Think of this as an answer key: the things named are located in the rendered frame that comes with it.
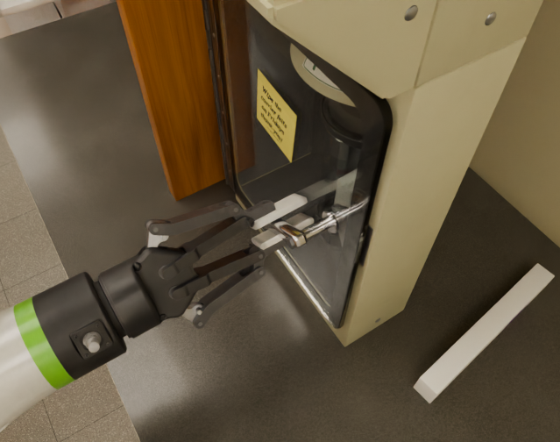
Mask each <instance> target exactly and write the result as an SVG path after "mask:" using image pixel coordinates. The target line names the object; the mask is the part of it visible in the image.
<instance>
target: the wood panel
mask: <svg viewBox="0 0 560 442"><path fill-rule="evenodd" d="M116 1H117V7H118V10H119V13H120V17H121V19H122V23H123V26H124V31H125V35H126V38H127V41H128V45H129V48H130V51H131V57H132V60H133V63H134V67H135V69H136V73H137V76H138V81H139V85H140V88H141V91H142V95H143V98H144V101H145V107H146V110H147V113H148V117H149V119H150V123H151V126H152V131H153V135H154V138H155V141H156V145H157V148H158V151H159V156H160V160H161V163H162V167H163V169H164V173H165V176H166V179H167V185H168V188H169V190H170V192H171V194H172V195H173V197H174V199H175V200H176V201H179V200H181V199H182V198H184V197H186V196H189V195H192V194H194V193H195V192H197V191H199V190H201V189H205V188H207V187H208V186H210V185H212V184H214V183H217V182H220V181H221V180H223V179H225V175H224V169H223V156H222V149H221V143H220V136H219V130H218V123H217V116H216V104H215V98H214V90H213V84H212V77H211V71H210V64H209V52H208V45H207V39H206V32H205V25H204V18H203V12H202V0H116Z"/></svg>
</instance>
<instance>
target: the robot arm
mask: <svg viewBox="0 0 560 442"><path fill-rule="evenodd" d="M306 203H308V200H307V198H306V197H304V196H300V195H297V194H295V193H293V194H292V195H290V196H287V197H285V198H283V199H282V200H280V201H278V202H277V203H273V202H272V201H269V200H264V201H262V202H260V203H257V204H255V205H253V206H252V207H250V208H248V209H246V210H242V209H241V208H240V206H239V205H238V204H236V203H233V202H232V201H229V200H228V201H224V202H221V203H216V204H213V205H210V206H208V207H205V208H202V209H199V210H194V211H191V212H189V213H186V214H182V215H179V216H177V217H172V218H169V219H148V220H146V221H145V228H146V229H147V237H146V246H143V247H142V248H141V249H140V251H139V252H138V253H137V254H136V255H135V256H134V257H132V258H130V259H128V260H125V261H123V262H121V263H119V264H117V265H115V266H114V267H111V268H109V269H107V270H105V271H103V272H101V273H100V274H99V276H97V278H98V281H97V282H94V281H93V280H92V278H91V276H90V275H89V273H87V272H82V273H80V274H78V275H76V276H74V277H72V278H70V279H67V280H65V281H63V282H61V283H59V284H57V285H55V286H53V287H51V288H50V289H47V290H45V291H43V292H41V293H39V294H37V295H36V296H32V297H30V298H28V299H26V300H24V301H23V302H21V303H18V304H16V305H14V306H12V307H10V308H8V309H6V310H0V432H1V431H2V430H4V429H5V428H6V427H7V426H8V425H9V424H11V423H12V422H13V421H14V420H15V419H17V418H18V417H19V416H20V415H22V414H23V413H24V412H26V411H27V410H29V409H30V408H31V407H32V406H33V405H35V404H36V403H38V402H39V401H41V400H42V399H44V398H45V397H47V396H49V395H51V394H52V393H53V392H55V391H57V390H58V389H61V388H63V387H65V386H66V385H68V384H69V383H71V382H73V381H75V380H77V379H79V378H81V377H82V376H84V375H85V374H88V373H89V372H91V371H93V370H95V369H97V368H98V367H100V366H102V365H104V364H106V363H107V362H109V361H111V360H114V359H115V358H116V357H118V356H120V355H122V354H123V353H126V350H127V346H126V344H125V342H124V337H125V336H128V337H129V338H131V337H132V338H133V339H134V338H136V337H137V336H139V335H141V334H142V333H144V332H147V331H149V330H151V329H152V328H153V327H155V326H157V325H159V324H160V323H162V322H163V321H164V320H166V319H168V318H174V317H180V316H183V317H184V318H186V319H187V320H189V321H191V322H192V323H193V324H194V326H195V327H196V328H197V329H201V328H203V326H204V325H205V324H206V323H207V322H208V321H209V319H210V318H211V316H212V315H213V314H214V313H215V312H216V311H218V310H219V309H221V308H222V307H223V306H224V305H225V304H226V303H228V302H229V301H231V300H232V299H233V298H235V297H236V296H238V295H239V294H240V293H242V292H243V291H244V290H246V289H248V288H249V287H250V286H251V285H252V284H253V283H255V282H256V281H258V280H259V279H260V278H262V277H263V276H264V275H265V274H266V270H265V269H264V259H265V257H266V256H267V255H269V254H271V253H274V252H275V251H277V250H279V249H281V248H282V247H284V246H285V245H286V244H287V242H286V241H284V240H283V239H281V238H280V237H278V236H277V235H275V234H274V233H272V232H270V231H269V230H267V231H265V232H262V233H260V234H259V235H257V236H255V237H253V238H252V244H248V245H249V246H248V247H246V248H245V249H242V250H240V251H237V252H235V253H232V254H230V255H228V256H225V257H223V258H221V259H219V260H215V261H213V262H211V263H209V264H207V265H204V266H202V267H194V268H193V264H194V263H195V262H197V261H198V260H199V259H200V258H201V257H202V256H203V255H204V254H205V253H207V252H209V251H211V250H212V249H214V248H215V247H217V246H219V245H221V244H222V243H223V242H224V241H226V240H228V239H230V238H231V237H233V236H235V235H236V234H238V233H239V232H241V231H242V230H244V229H245V228H247V227H248V226H250V227H251V228H252V229H254V230H258V229H259V228H261V227H263V226H265V225H267V224H269V223H271V222H272V221H274V220H276V219H278V218H279V217H282V216H284V215H286V214H288V213H289V212H291V211H293V210H295V209H297V208H299V207H301V206H302V205H304V204H306ZM226 218H227V219H226ZM223 219H225V220H224V221H223V222H221V223H219V224H218V225H216V226H214V227H212V228H211V229H209V230H208V231H206V232H205V233H203V234H201V235H200V236H198V237H197V238H195V239H193V240H191V241H189V242H186V243H184V244H182V245H180V246H178V247H177V248H174V247H168V246H159V243H160V242H163V241H166V240H167V239H168V237H169V236H172V235H176V234H180V233H183V232H187V231H190V230H193V229H195V228H198V227H202V226H205V225H209V224H212V223H215V222H217V221H220V220H223ZM286 221H287V222H288V223H289V224H291V225H293V226H294V227H296V228H298V229H299V230H302V229H303V228H305V227H307V226H309V225H312V224H313V223H314V219H313V218H312V217H310V216H307V215H305V214H303V213H299V214H297V215H295V216H293V217H291V218H289V219H287V220H286ZM253 244H254V245H255V246H254V245H253ZM233 273H235V274H234V275H232V276H231V277H230V278H228V279H227V280H226V281H224V282H222V283H221V284H220V285H218V286H217V287H216V288H214V289H212V290H211V291H210V292H209V293H208V294H207V295H205V296H204V297H203V298H201V299H200V300H199V301H198V302H194V303H192V304H191V305H189V304H190V303H191V301H192V299H193V297H194V296H195V293H196V291H198V290H200V289H204V288H206V287H208V286H209V285H210V284H211V283H212V282H215V281H217V280H219V279H222V278H224V277H225V276H228V275H230V274H233Z"/></svg>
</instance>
